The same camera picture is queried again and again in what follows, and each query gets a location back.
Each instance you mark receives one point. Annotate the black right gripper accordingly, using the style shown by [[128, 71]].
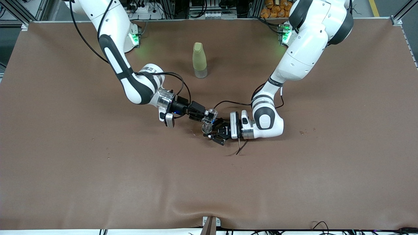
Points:
[[181, 107]]

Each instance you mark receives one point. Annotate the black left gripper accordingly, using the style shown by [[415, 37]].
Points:
[[223, 130]]

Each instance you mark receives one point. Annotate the steel double jigger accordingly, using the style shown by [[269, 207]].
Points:
[[206, 130]]

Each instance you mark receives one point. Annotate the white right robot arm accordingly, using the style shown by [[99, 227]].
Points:
[[111, 32]]

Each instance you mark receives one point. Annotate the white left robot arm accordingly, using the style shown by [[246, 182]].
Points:
[[307, 49]]

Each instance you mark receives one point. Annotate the brown table cloth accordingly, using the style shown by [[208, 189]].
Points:
[[209, 179]]

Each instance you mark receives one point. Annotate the yellow-green bottle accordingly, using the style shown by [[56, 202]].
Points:
[[199, 58]]

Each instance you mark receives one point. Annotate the long white socket strip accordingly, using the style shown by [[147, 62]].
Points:
[[212, 15]]

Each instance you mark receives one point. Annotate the white power strip with plugs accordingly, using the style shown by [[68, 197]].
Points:
[[143, 9]]

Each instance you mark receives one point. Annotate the orange snack packets pile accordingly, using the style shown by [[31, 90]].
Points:
[[274, 9]]

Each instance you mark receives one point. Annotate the white table edge bracket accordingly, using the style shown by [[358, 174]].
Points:
[[218, 222]]

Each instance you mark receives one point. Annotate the brown vertical post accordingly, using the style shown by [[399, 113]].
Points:
[[209, 228]]

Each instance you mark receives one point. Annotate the metal table corner bracket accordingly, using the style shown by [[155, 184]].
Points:
[[24, 26], [396, 22]]

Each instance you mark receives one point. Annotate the aluminium frame strut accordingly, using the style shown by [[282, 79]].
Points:
[[20, 13], [403, 11]]

